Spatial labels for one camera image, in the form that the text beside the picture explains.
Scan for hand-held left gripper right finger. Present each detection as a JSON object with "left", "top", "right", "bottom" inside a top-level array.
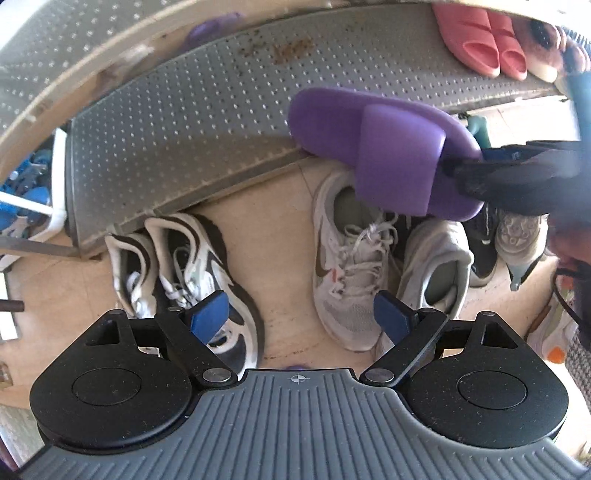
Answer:
[{"left": 362, "top": 291, "right": 523, "bottom": 387}]

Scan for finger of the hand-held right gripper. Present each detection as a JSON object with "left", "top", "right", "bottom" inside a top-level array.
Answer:
[
  {"left": 480, "top": 141, "right": 561, "bottom": 163},
  {"left": 441, "top": 157, "right": 496, "bottom": 205}
]

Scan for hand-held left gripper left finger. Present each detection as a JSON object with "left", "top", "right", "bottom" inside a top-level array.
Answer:
[{"left": 85, "top": 292, "right": 238, "bottom": 388}]

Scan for teal knit sneaker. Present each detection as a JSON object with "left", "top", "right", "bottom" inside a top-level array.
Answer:
[
  {"left": 495, "top": 213, "right": 549, "bottom": 291},
  {"left": 467, "top": 115, "right": 489, "bottom": 149}
]

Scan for purple slide slipper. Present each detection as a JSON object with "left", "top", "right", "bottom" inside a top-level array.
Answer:
[
  {"left": 287, "top": 87, "right": 483, "bottom": 221},
  {"left": 178, "top": 13, "right": 247, "bottom": 51}
]

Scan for grey perforated metal shoe rack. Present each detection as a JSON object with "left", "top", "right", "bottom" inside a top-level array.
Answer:
[{"left": 0, "top": 0, "right": 578, "bottom": 260}]

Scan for person's right hand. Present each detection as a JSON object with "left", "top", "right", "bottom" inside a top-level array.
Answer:
[{"left": 547, "top": 216, "right": 591, "bottom": 278}]

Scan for black and white sneaker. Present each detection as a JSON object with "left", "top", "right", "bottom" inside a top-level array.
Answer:
[
  {"left": 105, "top": 231, "right": 161, "bottom": 320},
  {"left": 145, "top": 213, "right": 265, "bottom": 370}
]

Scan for grey and white sneaker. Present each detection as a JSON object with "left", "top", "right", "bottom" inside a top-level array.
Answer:
[
  {"left": 373, "top": 217, "right": 475, "bottom": 361},
  {"left": 313, "top": 168, "right": 403, "bottom": 352}
]

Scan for pink slide slipper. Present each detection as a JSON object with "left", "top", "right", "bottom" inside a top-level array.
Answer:
[
  {"left": 434, "top": 4, "right": 502, "bottom": 78},
  {"left": 487, "top": 11, "right": 528, "bottom": 81}
]

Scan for brown fuzzy slipper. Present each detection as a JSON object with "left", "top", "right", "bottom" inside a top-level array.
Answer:
[
  {"left": 512, "top": 16, "right": 563, "bottom": 84},
  {"left": 556, "top": 25, "right": 591, "bottom": 75}
]

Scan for white and orange shoe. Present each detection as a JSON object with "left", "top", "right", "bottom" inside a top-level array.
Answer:
[{"left": 526, "top": 295, "right": 579, "bottom": 366}]

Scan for grey knit clothing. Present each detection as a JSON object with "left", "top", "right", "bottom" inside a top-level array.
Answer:
[{"left": 566, "top": 331, "right": 591, "bottom": 398}]

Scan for blue plastic items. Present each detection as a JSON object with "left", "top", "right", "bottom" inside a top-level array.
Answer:
[{"left": 0, "top": 150, "right": 52, "bottom": 237}]

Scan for black cable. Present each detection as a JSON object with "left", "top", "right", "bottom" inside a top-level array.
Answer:
[{"left": 555, "top": 270, "right": 591, "bottom": 325}]

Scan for white plastic frame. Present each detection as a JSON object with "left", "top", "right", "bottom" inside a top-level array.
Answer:
[{"left": 0, "top": 128, "right": 69, "bottom": 237}]

